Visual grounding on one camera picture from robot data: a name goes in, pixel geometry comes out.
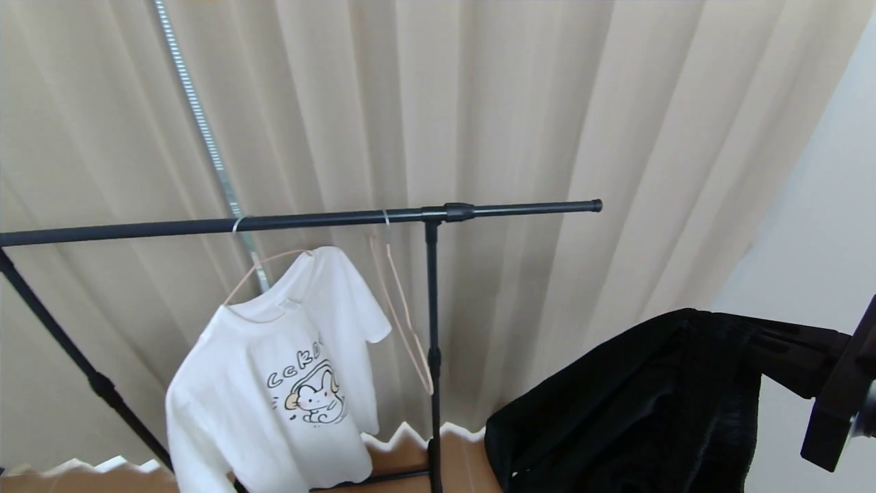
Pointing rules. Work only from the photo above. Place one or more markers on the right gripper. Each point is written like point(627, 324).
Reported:
point(838, 411)

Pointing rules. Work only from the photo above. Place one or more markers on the black garment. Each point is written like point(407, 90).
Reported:
point(650, 411)

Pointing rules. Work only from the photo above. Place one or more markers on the pink clothes hanger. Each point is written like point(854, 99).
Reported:
point(274, 258)
point(387, 218)

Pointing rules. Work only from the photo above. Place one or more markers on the white garment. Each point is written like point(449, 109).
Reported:
point(226, 383)

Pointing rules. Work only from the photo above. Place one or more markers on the black clothes rack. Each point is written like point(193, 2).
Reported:
point(137, 229)

